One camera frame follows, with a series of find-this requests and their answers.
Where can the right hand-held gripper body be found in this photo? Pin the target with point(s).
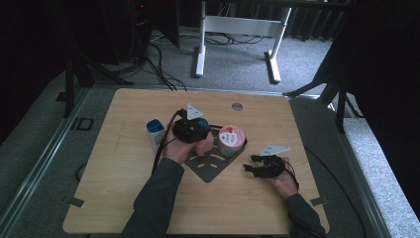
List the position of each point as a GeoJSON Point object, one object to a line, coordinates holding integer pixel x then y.
{"type": "Point", "coordinates": [272, 167]}

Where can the white bottle with blue cap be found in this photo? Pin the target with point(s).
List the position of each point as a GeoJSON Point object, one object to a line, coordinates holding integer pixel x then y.
{"type": "Point", "coordinates": [154, 132]}

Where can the person's left hand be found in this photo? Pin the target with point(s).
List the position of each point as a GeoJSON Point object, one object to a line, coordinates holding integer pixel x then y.
{"type": "Point", "coordinates": [178, 150]}

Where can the black slotted corner shelf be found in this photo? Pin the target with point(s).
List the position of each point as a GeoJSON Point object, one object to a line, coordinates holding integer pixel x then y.
{"type": "Point", "coordinates": [211, 167]}

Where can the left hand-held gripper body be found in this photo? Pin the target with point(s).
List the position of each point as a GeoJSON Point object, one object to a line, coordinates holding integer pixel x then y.
{"type": "Point", "coordinates": [186, 130]}

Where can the grey tape piece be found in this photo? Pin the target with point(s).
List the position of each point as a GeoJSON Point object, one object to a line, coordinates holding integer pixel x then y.
{"type": "Point", "coordinates": [319, 201]}
{"type": "Point", "coordinates": [74, 202]}

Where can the black metal stand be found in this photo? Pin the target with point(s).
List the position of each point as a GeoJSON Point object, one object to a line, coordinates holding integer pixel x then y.
{"type": "Point", "coordinates": [69, 86]}
{"type": "Point", "coordinates": [340, 99]}

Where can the pink pump bottle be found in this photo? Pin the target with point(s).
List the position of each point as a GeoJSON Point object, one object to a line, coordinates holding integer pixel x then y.
{"type": "Point", "coordinates": [204, 147]}

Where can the dark computer tower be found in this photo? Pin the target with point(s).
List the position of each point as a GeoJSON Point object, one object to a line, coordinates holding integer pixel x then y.
{"type": "Point", "coordinates": [140, 29]}

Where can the pink jar with white label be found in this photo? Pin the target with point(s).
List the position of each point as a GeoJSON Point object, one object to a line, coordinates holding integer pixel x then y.
{"type": "Point", "coordinates": [231, 139]}

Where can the person's right hand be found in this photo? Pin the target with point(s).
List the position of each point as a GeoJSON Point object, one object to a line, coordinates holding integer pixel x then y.
{"type": "Point", "coordinates": [285, 183]}

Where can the white desk frame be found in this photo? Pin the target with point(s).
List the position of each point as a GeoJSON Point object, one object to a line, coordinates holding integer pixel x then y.
{"type": "Point", "coordinates": [242, 25]}

